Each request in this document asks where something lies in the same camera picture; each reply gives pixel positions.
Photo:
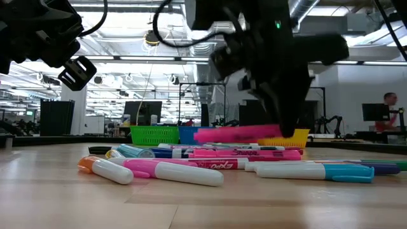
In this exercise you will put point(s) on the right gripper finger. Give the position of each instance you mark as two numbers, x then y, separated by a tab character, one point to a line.
264	95
299	89

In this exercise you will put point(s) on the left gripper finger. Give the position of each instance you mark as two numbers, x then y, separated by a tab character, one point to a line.
78	73

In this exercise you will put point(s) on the pink Sharpie highlighter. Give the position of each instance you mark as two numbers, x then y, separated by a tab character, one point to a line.
248	154
238	133

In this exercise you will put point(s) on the white marker blue cap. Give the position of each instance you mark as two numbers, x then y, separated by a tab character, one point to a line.
292	171

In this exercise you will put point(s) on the white marker yellow cap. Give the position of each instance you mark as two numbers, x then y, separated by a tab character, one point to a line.
113	154

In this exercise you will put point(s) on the blue Sharpie highlighter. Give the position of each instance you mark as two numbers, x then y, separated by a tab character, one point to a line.
133	151

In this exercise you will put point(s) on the white marker pink cap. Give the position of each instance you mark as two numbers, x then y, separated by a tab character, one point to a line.
184	173
181	163

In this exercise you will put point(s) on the dark blue Expo marker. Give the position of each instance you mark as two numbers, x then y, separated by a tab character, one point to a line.
162	153

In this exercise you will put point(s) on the purple fine-tip marker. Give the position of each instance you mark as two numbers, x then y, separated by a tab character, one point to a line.
388	168

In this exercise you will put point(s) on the green fine-tip marker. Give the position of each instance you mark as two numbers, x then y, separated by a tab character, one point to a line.
402	165

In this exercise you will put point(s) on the background black robot arm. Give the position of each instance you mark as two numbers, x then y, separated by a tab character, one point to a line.
337	122
225	122

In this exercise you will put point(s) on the black monitor on arm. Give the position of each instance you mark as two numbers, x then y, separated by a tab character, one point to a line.
375	112

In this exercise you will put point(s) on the black partition panel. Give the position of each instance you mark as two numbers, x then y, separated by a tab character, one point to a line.
57	117

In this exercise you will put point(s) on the yellow plastic basket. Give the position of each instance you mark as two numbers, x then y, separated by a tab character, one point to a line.
299	140

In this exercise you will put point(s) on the narrow black panel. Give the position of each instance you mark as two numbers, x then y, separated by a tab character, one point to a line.
205	114

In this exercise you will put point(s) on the long ceiling light strip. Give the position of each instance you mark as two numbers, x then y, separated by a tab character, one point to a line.
143	58

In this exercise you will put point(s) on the white bottle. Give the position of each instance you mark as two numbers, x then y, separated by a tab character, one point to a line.
154	120
126	121

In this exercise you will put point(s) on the dark desk monitor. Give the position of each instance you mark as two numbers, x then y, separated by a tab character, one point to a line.
143	111

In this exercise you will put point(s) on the person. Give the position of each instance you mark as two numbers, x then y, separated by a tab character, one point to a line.
190	122
386	124

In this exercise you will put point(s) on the blue plastic basket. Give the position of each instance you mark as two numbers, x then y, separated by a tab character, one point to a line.
186	136

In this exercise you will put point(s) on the dark desk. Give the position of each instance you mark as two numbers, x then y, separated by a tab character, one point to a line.
375	136

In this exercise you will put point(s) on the green plastic basket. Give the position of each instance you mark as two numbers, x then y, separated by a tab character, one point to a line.
152	136

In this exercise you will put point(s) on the black wall panel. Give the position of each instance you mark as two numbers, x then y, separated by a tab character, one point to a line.
251	111

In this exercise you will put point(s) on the black metal rig frame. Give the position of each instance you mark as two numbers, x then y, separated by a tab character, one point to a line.
324	108

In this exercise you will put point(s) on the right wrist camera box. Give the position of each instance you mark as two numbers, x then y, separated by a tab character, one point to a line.
227	63

